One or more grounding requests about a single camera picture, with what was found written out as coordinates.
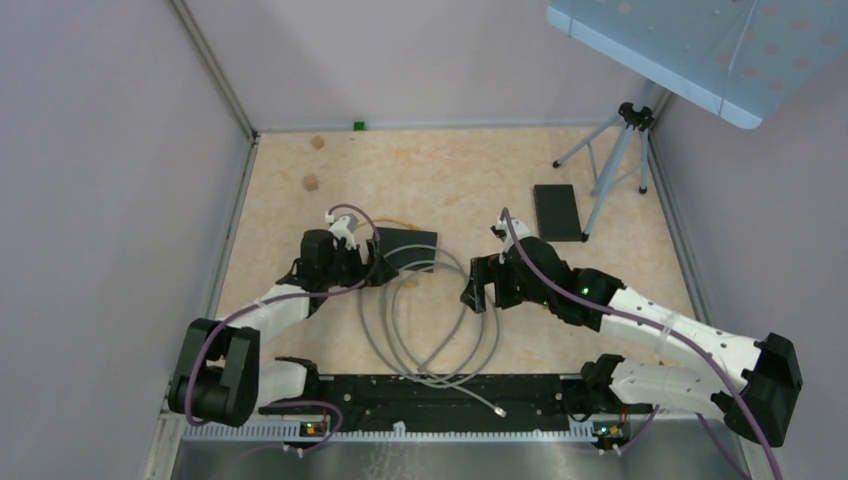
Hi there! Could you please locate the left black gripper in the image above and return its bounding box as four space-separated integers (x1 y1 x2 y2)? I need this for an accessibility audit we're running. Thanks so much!
322 238 398 289

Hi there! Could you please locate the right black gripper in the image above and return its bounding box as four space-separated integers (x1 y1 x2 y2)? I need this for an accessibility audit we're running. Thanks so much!
461 252 553 312

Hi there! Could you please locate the grey ethernet cable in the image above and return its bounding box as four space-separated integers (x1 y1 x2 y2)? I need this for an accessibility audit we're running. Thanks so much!
356 244 508 419

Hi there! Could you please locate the yellow ethernet cable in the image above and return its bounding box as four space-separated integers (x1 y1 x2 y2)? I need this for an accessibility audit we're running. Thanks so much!
356 218 420 290

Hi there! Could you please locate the black network switch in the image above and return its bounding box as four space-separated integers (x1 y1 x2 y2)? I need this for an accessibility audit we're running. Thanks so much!
377 227 438 273
532 184 583 242

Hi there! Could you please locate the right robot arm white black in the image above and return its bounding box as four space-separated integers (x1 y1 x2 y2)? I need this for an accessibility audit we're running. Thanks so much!
460 237 803 448

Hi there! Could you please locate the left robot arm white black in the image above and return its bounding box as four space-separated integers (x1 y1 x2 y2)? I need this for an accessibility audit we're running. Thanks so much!
166 227 397 427

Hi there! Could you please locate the wooden cube near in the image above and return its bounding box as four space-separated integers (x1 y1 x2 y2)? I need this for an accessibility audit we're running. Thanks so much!
303 175 319 192

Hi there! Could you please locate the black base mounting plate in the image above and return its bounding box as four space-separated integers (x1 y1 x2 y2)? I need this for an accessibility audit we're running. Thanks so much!
297 374 653 433

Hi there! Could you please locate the grey tripod stand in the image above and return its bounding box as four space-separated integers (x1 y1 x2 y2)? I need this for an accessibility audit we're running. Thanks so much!
552 80 657 242

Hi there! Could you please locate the light blue perforated board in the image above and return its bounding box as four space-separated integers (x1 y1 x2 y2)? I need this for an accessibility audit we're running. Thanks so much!
546 0 847 129

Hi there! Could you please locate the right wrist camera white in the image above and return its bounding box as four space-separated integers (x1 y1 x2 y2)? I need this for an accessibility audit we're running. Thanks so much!
490 218 533 254

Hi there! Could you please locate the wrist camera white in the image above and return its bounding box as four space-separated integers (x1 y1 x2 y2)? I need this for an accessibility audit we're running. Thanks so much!
325 212 359 250
490 218 533 254

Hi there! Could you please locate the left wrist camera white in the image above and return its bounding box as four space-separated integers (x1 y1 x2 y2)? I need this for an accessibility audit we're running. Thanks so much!
325 212 359 250

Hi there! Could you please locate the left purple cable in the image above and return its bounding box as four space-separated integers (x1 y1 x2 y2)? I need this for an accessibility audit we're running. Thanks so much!
184 203 382 458

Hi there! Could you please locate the purple cable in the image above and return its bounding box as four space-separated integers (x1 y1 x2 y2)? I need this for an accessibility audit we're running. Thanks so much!
184 203 382 458
500 207 786 480

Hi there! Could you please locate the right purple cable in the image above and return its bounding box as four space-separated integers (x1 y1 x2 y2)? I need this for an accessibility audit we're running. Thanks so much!
500 207 786 480

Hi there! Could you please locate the white slotted cable duct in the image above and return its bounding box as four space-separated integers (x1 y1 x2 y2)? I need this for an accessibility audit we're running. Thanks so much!
182 420 597 443

